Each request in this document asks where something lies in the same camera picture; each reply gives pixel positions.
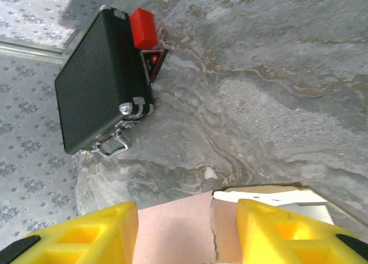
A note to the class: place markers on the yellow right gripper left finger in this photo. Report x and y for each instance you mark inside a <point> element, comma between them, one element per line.
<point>86,235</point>

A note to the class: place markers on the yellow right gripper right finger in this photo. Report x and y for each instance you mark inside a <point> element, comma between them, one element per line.
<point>273,235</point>

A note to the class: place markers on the pink white paper box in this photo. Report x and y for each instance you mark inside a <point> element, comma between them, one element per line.
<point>178,229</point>

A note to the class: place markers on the black hard case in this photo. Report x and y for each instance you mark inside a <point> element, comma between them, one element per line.
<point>95,85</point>

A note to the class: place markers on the black card with red logo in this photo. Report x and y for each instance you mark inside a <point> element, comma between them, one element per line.
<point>152,64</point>

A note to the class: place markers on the red block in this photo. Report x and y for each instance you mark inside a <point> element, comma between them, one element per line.
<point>143,28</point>

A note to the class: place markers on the aluminium frame post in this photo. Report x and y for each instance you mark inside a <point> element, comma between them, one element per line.
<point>31,49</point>

